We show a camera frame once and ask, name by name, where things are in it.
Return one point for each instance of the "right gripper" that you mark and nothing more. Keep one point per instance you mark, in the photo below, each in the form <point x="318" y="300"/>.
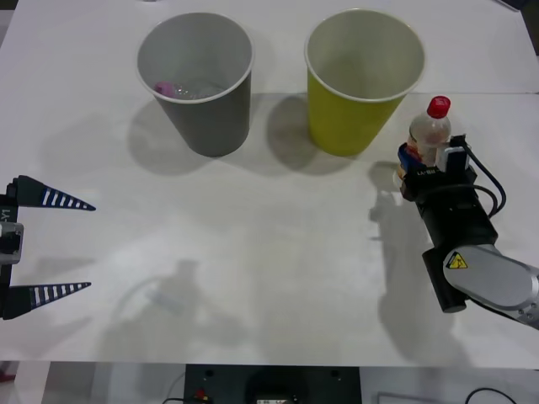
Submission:
<point x="442" y="183"/>

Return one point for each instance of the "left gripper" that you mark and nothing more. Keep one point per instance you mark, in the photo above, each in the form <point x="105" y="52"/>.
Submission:
<point x="8" y="210"/>

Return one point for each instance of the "clear bottle with red cap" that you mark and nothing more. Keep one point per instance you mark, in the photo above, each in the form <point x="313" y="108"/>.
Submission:
<point x="429" y="130"/>

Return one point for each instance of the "yellow-green plastic waste bin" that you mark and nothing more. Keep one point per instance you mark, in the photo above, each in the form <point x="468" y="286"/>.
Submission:
<point x="349" y="122"/>

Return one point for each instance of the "grey plastic waste bin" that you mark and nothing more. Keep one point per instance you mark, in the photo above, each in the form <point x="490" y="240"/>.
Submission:
<point x="219" y="126"/>

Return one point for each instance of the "clear bottle with pink cap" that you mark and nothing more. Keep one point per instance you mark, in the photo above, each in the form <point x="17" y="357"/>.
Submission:
<point x="185" y="90"/>

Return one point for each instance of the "black robot torso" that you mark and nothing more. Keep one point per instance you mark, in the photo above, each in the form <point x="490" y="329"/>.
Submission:
<point x="273" y="385"/>

